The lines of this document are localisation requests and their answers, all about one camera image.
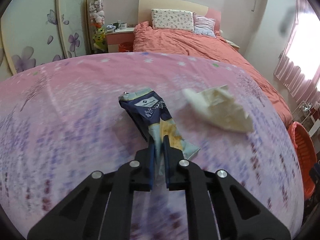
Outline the crumpled white tissue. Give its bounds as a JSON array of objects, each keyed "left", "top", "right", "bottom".
[{"left": 181, "top": 85, "right": 254, "bottom": 133}]

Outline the yellow green plush toy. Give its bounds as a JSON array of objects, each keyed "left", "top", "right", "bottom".
[{"left": 92, "top": 26, "right": 107, "bottom": 51}]

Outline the pink striped pillow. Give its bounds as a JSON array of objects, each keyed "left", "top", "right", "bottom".
[{"left": 193, "top": 14, "right": 216, "bottom": 36}]

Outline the floral sliding door wardrobe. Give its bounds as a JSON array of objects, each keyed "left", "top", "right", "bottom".
[{"left": 0, "top": 0, "right": 90, "bottom": 77}]

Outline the red plastic basket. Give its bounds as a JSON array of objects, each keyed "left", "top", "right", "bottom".
[{"left": 287, "top": 121, "right": 320, "bottom": 200}]

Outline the pink nightstand with mugs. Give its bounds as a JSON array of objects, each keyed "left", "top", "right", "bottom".
[{"left": 105, "top": 27, "right": 135, "bottom": 53}]

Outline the white printed pillow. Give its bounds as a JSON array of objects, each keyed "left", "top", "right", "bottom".
[{"left": 151, "top": 9, "right": 194, "bottom": 32}]

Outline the white wire rack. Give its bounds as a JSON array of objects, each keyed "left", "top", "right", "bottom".
[{"left": 291, "top": 101, "right": 318, "bottom": 128}]

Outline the small red bin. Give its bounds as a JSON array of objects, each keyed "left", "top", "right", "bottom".
[{"left": 119, "top": 42, "right": 133, "bottom": 53}]

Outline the cream and pink headboard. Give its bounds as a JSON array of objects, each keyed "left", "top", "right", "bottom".
[{"left": 138, "top": 0, "right": 222, "bottom": 30}]

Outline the blue chip snack packet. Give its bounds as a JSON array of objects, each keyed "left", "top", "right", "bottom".
[{"left": 118, "top": 87, "right": 201, "bottom": 177}]

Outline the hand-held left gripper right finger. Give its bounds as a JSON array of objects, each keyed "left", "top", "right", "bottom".
[{"left": 163, "top": 135, "right": 292, "bottom": 240}]

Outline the pink nightstand with book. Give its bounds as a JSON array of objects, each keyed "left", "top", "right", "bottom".
[{"left": 225, "top": 39, "right": 240, "bottom": 52}]

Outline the pink curtain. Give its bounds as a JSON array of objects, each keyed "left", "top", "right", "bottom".
[{"left": 274, "top": 0, "right": 320, "bottom": 100}]

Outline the pink floral printed tablecloth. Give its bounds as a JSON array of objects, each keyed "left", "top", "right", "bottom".
[{"left": 0, "top": 52, "right": 304, "bottom": 240}]

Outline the coral duvet bed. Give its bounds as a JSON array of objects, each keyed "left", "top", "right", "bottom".
[{"left": 132, "top": 21, "right": 293, "bottom": 128}]

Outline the clear tube of plush toys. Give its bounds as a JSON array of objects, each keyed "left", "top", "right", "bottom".
[{"left": 89, "top": 0, "right": 105, "bottom": 27}]

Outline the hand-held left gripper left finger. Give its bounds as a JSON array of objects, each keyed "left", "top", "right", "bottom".
[{"left": 27, "top": 136, "right": 154, "bottom": 240}]

